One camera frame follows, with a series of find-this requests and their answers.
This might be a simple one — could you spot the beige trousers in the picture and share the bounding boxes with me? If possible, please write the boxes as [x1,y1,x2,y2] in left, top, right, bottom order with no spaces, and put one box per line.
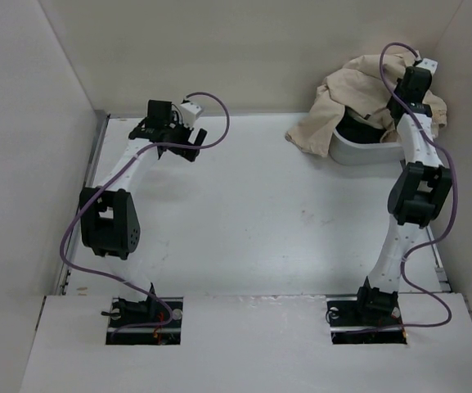
[285,52,449,157]

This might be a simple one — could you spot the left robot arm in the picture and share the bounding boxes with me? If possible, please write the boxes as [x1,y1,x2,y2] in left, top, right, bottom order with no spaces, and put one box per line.
[79,100,207,260]

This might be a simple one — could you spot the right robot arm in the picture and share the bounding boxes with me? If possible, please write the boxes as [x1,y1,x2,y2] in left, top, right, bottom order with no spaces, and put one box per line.
[353,65,452,327]

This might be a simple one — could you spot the white laundry basket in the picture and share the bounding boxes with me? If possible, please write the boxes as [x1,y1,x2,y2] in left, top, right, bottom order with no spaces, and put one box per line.
[328,129,404,166]

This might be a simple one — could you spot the black garment in basket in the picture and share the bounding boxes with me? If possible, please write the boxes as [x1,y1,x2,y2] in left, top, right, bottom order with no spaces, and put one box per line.
[336,112,386,144]

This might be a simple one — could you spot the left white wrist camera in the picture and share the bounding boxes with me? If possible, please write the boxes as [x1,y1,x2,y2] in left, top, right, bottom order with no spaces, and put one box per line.
[178,99,204,129]

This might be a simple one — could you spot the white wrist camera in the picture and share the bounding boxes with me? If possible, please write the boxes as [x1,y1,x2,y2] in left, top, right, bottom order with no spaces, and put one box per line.
[178,99,204,129]
[413,58,438,76]

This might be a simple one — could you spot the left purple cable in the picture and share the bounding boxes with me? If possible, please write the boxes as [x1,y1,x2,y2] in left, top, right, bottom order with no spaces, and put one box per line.
[58,92,231,341]

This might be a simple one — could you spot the purple cable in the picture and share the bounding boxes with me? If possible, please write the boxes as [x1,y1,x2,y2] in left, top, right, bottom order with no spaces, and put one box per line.
[333,42,460,333]
[58,92,231,341]

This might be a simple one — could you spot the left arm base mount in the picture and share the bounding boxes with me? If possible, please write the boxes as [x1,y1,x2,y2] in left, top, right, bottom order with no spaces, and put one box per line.
[101,297,184,346]

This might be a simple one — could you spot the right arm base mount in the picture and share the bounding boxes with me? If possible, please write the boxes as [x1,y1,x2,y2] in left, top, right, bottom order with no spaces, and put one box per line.
[325,296,407,345]

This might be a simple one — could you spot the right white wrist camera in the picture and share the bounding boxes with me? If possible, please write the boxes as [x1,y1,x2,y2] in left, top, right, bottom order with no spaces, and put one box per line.
[413,58,438,76]

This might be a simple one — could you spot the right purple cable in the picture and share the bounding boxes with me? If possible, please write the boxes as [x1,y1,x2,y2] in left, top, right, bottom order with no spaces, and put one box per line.
[333,42,460,333]

